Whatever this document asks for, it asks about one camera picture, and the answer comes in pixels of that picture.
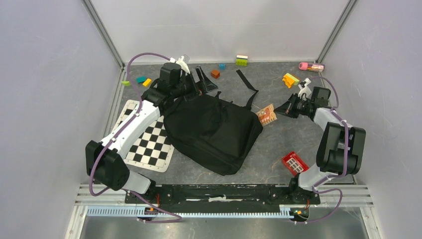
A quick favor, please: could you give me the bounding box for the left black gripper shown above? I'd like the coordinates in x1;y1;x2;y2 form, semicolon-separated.
171;66;218;102

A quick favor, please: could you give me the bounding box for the small orange spiral notebook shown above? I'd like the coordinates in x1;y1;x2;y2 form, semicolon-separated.
256;104;277;126

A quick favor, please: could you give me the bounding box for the pink capped marker tube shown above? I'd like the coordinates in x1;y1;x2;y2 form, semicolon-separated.
299;62;325;72

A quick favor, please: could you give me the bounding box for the black student backpack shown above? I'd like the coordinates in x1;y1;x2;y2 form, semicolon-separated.
164;71;263;176

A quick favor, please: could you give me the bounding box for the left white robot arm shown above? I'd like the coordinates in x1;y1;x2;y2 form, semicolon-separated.
85;61;218;203

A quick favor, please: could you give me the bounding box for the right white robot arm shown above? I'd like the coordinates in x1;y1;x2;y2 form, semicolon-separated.
274;87;366;203

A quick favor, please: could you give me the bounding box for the brown orange cube block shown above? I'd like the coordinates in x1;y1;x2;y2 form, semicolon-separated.
211;69;220;79

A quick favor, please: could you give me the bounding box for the orange green block stack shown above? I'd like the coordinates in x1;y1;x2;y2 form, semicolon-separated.
282;73;300;89

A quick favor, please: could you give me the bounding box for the green white block stack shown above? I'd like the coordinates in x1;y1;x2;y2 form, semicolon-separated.
235;55;248;67

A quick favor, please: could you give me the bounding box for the red window toy brick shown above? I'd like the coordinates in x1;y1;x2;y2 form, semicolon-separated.
282;151;309;176

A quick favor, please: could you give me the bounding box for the yellow orange block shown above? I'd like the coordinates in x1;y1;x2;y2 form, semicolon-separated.
142;78;152;87

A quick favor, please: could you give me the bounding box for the teal block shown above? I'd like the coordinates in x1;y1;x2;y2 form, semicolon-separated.
136;76;147;84

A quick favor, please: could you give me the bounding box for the black white chessboard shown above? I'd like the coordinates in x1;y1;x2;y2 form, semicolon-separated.
111;100;174;173

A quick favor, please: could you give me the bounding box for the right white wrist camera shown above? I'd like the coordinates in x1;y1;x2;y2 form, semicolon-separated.
298;78;312;100

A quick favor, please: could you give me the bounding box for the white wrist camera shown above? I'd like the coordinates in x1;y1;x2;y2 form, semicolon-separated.
298;78;312;100
169;54;191;74

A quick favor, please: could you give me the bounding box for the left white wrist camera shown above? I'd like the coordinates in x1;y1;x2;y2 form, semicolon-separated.
169;54;191;74

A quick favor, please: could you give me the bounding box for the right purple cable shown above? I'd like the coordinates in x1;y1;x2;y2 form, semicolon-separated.
290;76;349;225

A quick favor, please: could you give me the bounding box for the purple cable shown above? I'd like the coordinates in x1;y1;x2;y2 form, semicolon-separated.
290;76;349;225
89;52;183;225

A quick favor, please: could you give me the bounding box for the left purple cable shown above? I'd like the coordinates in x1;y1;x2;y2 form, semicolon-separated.
89;52;183;225

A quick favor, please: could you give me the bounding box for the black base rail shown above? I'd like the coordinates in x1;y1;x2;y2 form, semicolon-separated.
125;184;320;220

